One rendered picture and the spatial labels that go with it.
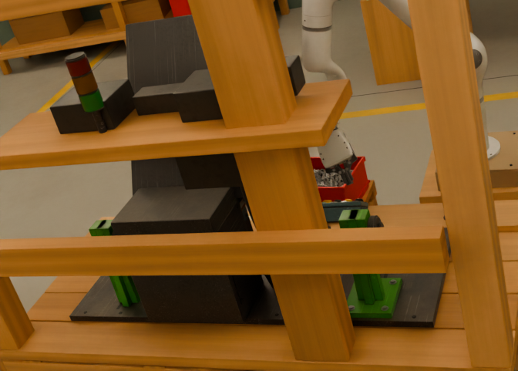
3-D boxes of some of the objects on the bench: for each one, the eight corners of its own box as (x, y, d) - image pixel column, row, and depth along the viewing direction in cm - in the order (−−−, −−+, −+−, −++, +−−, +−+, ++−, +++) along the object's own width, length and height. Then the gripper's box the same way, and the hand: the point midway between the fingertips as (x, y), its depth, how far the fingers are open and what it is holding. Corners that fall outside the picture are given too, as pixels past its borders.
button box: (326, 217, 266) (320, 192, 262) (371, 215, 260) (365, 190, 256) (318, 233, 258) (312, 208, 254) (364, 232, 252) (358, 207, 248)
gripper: (301, 140, 253) (326, 194, 250) (344, 119, 249) (369, 173, 246) (307, 141, 260) (331, 193, 258) (350, 120, 256) (374, 173, 253)
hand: (348, 178), depth 252 cm, fingers closed
